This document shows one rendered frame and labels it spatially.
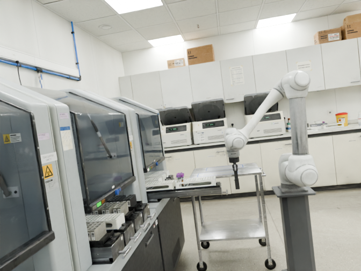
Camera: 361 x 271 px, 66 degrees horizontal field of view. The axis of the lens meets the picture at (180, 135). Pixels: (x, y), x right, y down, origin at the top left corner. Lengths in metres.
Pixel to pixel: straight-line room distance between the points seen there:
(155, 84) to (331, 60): 2.78
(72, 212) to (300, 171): 1.35
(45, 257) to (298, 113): 1.58
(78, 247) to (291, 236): 1.52
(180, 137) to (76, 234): 3.33
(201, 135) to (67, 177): 3.34
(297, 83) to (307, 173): 0.56
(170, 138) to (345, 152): 2.60
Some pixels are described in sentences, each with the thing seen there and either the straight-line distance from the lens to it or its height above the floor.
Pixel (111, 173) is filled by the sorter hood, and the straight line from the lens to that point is 1.53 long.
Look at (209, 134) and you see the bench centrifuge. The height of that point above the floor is 1.05.
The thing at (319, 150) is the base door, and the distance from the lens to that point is 4.55.
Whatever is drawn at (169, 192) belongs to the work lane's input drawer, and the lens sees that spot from 2.08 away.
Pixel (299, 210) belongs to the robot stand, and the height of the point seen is 0.57.
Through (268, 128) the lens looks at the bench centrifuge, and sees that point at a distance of 4.37.
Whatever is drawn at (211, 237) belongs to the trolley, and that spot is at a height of 0.28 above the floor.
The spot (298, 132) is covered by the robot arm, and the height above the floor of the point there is 1.14.
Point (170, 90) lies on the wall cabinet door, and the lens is 4.72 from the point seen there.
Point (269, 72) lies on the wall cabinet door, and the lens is 4.70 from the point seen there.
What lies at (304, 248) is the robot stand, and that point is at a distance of 2.32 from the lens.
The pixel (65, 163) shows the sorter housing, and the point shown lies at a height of 1.20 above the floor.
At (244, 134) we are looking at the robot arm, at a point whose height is 1.17.
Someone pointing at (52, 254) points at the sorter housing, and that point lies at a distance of 1.14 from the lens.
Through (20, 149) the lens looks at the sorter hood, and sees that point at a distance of 0.98.
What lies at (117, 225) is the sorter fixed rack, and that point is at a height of 0.83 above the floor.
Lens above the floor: 1.31
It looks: 3 degrees down
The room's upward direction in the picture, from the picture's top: 7 degrees counter-clockwise
